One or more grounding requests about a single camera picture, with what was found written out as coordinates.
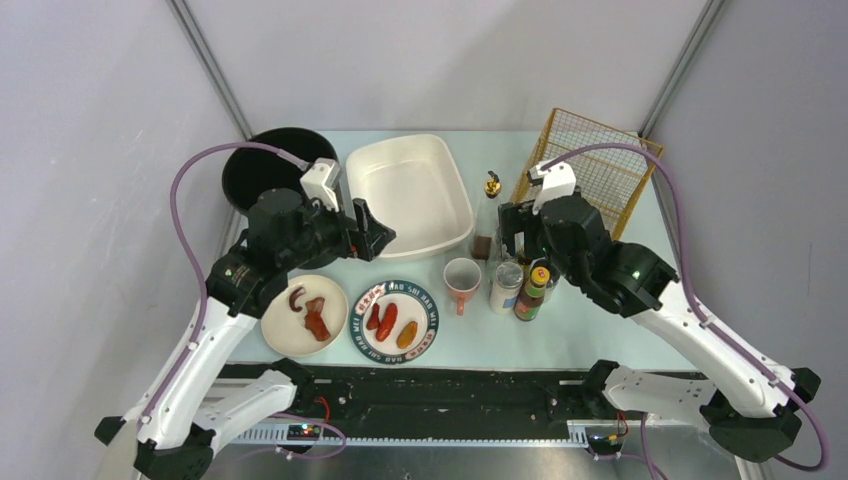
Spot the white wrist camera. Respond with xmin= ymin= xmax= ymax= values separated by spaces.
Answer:
xmin=527 ymin=162 xmax=577 ymax=215
xmin=300 ymin=158 xmax=343 ymax=213

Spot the left electronics board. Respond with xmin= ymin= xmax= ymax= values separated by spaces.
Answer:
xmin=285 ymin=423 xmax=323 ymax=442

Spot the white rectangular tub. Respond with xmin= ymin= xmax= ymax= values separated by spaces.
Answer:
xmin=345 ymin=134 xmax=475 ymax=261

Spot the cream plate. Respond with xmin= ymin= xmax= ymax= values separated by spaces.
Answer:
xmin=260 ymin=274 xmax=349 ymax=357

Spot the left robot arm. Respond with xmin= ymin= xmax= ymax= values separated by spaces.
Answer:
xmin=95 ymin=189 xmax=396 ymax=479

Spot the brown meat piece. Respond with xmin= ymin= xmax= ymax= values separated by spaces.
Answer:
xmin=305 ymin=297 xmax=331 ymax=342

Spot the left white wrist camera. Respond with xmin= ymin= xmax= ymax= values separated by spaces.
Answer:
xmin=300 ymin=158 xmax=343 ymax=213

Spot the jar with black lid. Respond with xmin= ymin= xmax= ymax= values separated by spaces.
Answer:
xmin=543 ymin=265 xmax=561 ymax=303

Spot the glass oil bottle gold spout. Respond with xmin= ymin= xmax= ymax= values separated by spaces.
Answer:
xmin=471 ymin=171 xmax=502 ymax=260

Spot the small bottle tan cap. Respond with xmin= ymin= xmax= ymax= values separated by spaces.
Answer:
xmin=515 ymin=249 xmax=533 ymax=275

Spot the green rimmed patterned plate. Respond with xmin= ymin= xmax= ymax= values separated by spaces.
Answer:
xmin=348 ymin=280 xmax=439 ymax=365

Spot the electronics board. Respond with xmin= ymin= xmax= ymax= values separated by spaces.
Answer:
xmin=285 ymin=423 xmax=323 ymax=442
xmin=587 ymin=434 xmax=626 ymax=457

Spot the black ribbed trash bin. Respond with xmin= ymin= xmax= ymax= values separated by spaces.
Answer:
xmin=222 ymin=127 xmax=338 ymax=215

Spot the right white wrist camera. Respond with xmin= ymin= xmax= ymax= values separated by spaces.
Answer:
xmin=527 ymin=162 xmax=577 ymax=215

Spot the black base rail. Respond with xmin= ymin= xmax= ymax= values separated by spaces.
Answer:
xmin=218 ymin=362 xmax=704 ymax=442

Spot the right electronics board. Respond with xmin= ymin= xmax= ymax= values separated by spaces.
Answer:
xmin=587 ymin=434 xmax=626 ymax=457

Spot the orange ceramic mug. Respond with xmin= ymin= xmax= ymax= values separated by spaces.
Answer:
xmin=443 ymin=258 xmax=482 ymax=316

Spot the orange sausage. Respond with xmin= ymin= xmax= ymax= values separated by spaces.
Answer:
xmin=396 ymin=321 xmax=418 ymax=350

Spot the red label sauce bottle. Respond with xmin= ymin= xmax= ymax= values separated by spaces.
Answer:
xmin=513 ymin=266 xmax=550 ymax=322

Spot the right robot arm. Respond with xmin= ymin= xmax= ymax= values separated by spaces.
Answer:
xmin=498 ymin=194 xmax=821 ymax=463

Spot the large red sausage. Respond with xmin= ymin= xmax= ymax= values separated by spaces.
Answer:
xmin=375 ymin=303 xmax=398 ymax=342

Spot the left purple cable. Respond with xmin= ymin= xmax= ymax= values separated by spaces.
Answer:
xmin=135 ymin=141 xmax=310 ymax=425

